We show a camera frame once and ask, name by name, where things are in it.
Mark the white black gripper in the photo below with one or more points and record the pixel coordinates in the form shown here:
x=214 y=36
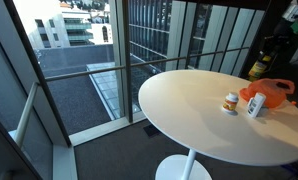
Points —
x=282 y=31

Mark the black bottle yellow label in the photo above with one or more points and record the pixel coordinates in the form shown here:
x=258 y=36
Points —
x=258 y=68

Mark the dark window frame post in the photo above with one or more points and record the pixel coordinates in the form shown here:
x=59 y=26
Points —
x=126 y=60

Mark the dark floor vent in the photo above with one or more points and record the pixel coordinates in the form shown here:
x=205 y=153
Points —
x=152 y=130

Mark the white handrail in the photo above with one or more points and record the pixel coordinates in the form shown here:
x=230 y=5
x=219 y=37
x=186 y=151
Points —
x=25 y=113

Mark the white table pedestal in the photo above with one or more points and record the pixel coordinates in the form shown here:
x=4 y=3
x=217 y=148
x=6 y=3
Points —
x=185 y=166

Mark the white pill bottle orange label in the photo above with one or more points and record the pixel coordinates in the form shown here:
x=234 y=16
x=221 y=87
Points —
x=230 y=102

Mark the metal window railing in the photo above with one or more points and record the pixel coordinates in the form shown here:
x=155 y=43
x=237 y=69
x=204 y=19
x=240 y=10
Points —
x=122 y=67

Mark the white rectangular bottle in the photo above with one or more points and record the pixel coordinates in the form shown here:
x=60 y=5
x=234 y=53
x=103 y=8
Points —
x=255 y=105

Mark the orange plastic carrier bag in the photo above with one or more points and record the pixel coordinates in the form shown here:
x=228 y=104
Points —
x=270 y=93

